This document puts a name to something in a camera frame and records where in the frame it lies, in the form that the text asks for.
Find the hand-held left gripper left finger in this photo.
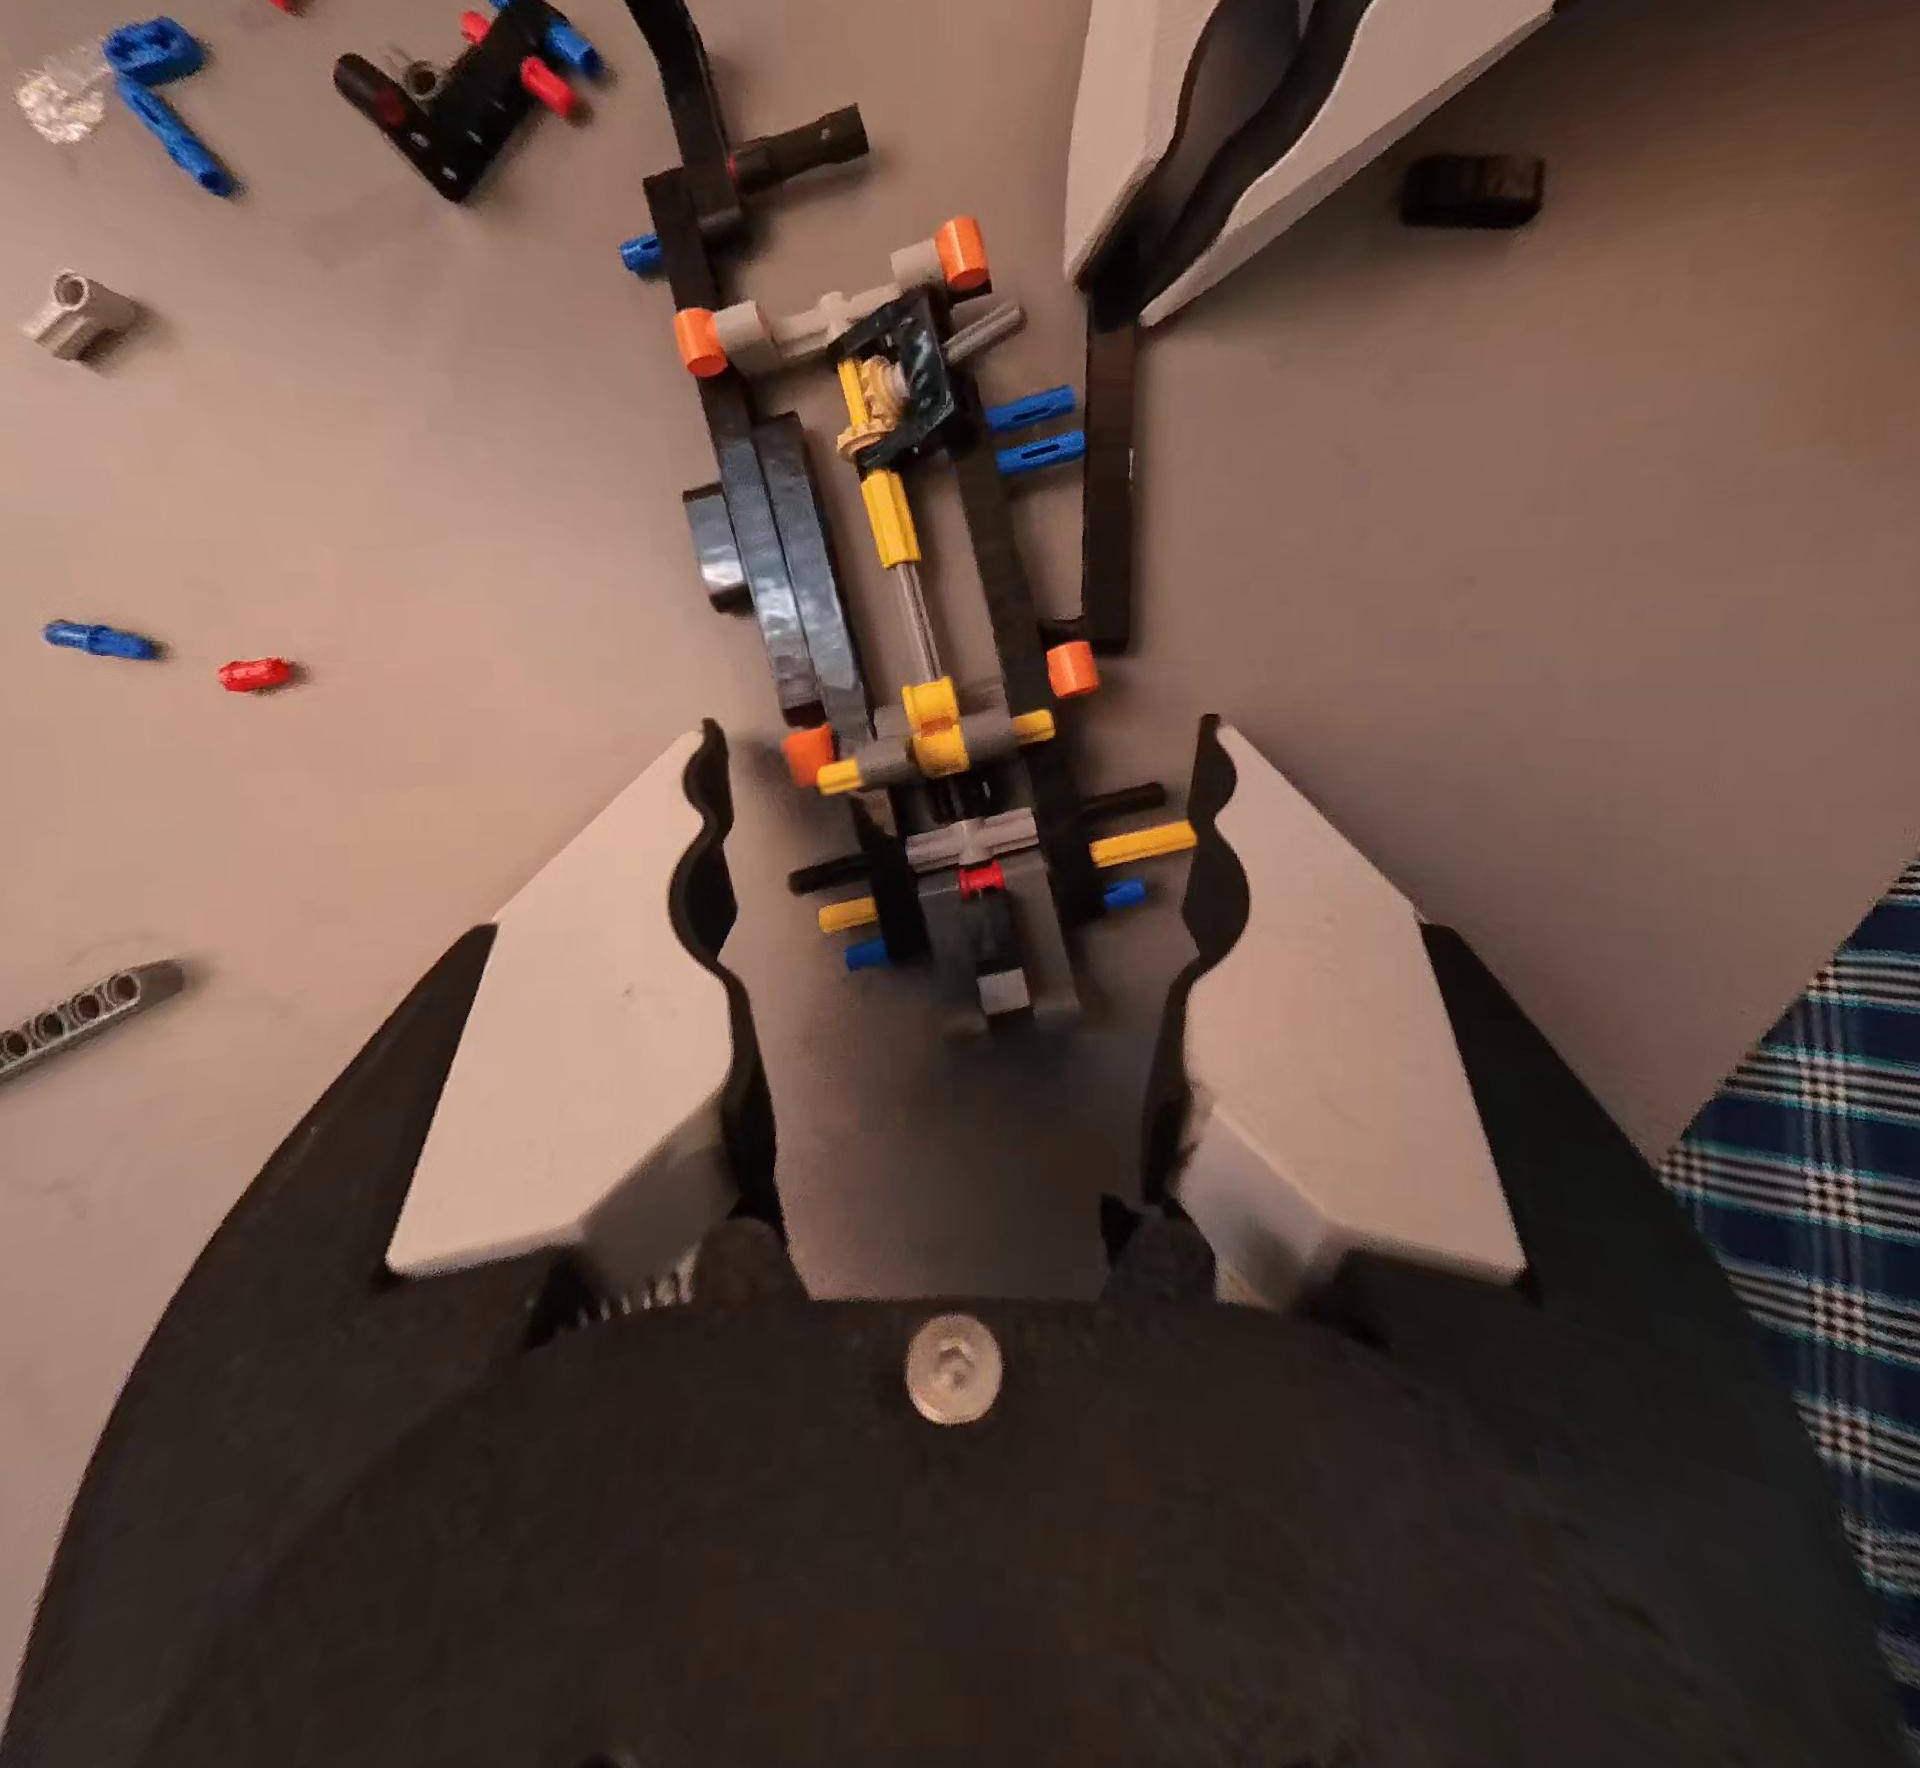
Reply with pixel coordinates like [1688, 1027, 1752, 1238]
[384, 720, 785, 1300]

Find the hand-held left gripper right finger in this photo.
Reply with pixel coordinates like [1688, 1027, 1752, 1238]
[1143, 713, 1528, 1307]

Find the long black lego beam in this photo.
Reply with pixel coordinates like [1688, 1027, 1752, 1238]
[1042, 285, 1143, 656]

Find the black lego chassis assembly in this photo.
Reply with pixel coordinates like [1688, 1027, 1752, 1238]
[601, 0, 1201, 1043]

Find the short black lego beam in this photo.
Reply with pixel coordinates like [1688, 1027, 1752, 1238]
[1400, 154, 1547, 229]

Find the dark grey long lego beam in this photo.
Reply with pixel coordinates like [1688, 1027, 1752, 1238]
[0, 960, 185, 1083]

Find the black angled lego subassembly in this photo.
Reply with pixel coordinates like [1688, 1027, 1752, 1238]
[331, 0, 604, 207]

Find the light grey lego connector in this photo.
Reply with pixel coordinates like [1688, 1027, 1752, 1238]
[19, 273, 144, 365]

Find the blue short lego beam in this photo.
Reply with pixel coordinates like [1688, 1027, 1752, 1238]
[100, 17, 210, 84]

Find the clear lego piece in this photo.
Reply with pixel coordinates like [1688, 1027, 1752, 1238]
[13, 47, 116, 147]

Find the person's plaid shirt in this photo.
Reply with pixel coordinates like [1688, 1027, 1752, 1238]
[1656, 868, 1920, 1649]

